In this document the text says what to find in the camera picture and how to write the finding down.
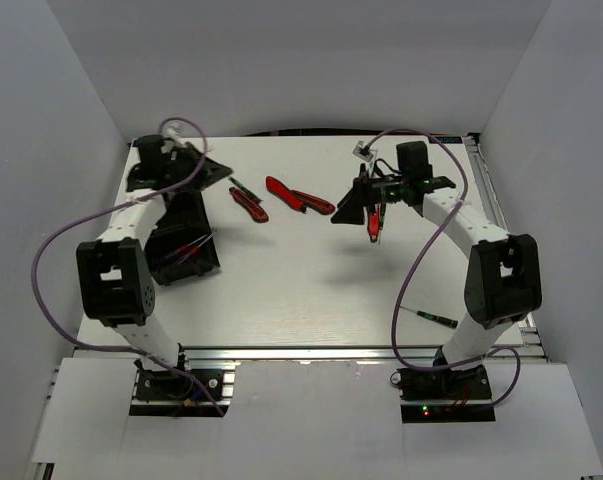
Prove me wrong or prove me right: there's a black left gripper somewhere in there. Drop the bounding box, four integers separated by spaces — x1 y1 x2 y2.
163 142 233 192

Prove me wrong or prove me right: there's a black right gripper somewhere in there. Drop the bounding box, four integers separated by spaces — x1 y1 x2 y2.
331 164 409 226

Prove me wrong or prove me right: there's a green black screwdriver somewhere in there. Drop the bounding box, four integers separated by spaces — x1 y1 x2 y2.
402 306 459 329
377 203 387 243
228 176 262 204

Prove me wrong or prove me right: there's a small blue handle screwdriver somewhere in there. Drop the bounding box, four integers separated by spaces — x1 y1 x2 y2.
176 234 213 265

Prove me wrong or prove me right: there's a green black screwdriver front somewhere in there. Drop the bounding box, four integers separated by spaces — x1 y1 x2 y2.
402 306 459 329

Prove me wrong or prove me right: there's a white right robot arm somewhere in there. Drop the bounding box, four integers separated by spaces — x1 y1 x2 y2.
331 141 542 399

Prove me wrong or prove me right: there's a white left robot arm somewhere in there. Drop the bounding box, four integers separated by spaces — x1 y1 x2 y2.
76 132 233 399

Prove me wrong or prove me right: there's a red knife right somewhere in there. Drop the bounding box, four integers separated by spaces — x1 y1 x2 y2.
367 205 381 243

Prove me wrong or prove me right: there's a red black utility knife left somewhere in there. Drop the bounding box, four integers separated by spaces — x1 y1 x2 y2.
229 187 269 223

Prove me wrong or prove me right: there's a red folding knife centre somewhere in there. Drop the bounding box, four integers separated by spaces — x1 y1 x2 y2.
265 176 306 213

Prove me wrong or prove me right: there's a black compartment tool bin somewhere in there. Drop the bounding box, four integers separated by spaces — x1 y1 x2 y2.
144 193 220 286

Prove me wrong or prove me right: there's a blue label right corner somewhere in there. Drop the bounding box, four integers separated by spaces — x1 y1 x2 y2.
429 135 464 144

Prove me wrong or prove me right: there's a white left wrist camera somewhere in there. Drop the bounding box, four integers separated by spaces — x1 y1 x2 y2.
161 123 187 148

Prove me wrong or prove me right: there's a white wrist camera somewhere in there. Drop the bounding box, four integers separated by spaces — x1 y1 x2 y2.
353 140 377 163
161 123 187 148

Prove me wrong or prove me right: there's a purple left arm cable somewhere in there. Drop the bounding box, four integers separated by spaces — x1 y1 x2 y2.
31 117 227 417

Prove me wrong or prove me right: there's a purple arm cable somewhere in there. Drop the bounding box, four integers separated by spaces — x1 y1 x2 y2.
389 128 523 412
31 117 227 417

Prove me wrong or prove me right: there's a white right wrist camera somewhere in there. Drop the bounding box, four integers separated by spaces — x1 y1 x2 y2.
353 140 377 163

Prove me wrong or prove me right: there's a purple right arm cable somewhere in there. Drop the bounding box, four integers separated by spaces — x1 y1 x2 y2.
389 128 523 412

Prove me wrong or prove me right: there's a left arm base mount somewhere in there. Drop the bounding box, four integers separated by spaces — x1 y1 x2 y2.
129 364 236 418

